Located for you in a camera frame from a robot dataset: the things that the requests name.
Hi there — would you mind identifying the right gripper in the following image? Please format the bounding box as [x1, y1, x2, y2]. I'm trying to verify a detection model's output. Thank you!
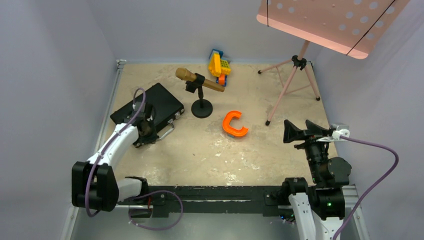
[283, 118, 333, 181]

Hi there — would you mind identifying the toy brick truck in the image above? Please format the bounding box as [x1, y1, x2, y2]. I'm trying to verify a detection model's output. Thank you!
[208, 48, 231, 87]

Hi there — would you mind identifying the gold microphone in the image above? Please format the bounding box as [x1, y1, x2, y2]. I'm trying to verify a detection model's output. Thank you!
[175, 67, 225, 92]

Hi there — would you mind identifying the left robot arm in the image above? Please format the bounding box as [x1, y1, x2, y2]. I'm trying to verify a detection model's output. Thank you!
[71, 102, 158, 217]

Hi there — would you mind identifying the orange C-shaped track piece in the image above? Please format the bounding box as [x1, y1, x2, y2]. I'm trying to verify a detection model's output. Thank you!
[221, 110, 249, 138]

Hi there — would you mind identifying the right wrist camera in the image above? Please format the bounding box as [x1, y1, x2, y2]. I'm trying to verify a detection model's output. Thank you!
[317, 123, 350, 143]

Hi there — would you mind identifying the black microphone stand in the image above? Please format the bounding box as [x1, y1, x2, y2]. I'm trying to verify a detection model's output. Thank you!
[185, 81, 213, 119]

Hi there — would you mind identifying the pink music stand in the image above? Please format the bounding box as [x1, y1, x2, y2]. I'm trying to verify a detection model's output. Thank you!
[256, 0, 408, 126]

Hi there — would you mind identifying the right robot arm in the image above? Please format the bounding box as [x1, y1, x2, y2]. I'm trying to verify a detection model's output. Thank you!
[279, 119, 352, 240]

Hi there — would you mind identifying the black aluminium base frame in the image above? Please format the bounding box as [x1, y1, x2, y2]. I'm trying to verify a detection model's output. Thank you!
[61, 183, 370, 240]

